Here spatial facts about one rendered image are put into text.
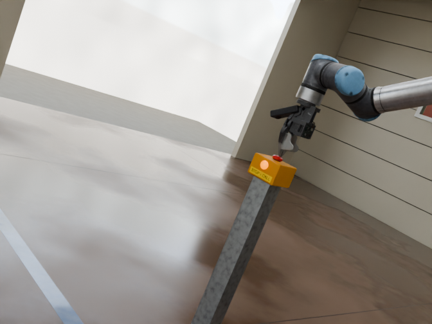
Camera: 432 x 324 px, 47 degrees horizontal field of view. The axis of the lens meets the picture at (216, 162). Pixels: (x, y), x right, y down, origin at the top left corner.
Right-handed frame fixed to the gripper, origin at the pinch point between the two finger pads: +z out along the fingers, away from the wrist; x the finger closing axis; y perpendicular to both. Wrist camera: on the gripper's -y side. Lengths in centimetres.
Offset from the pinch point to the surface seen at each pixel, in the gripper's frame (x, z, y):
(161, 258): 93, 112, -111
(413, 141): 715, -36, -207
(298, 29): 599, -142, -439
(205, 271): 119, 112, -91
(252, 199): -4.1, 19.0, 0.0
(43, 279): -5, 111, -95
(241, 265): -0.1, 43.7, 4.2
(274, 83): 594, -38, -439
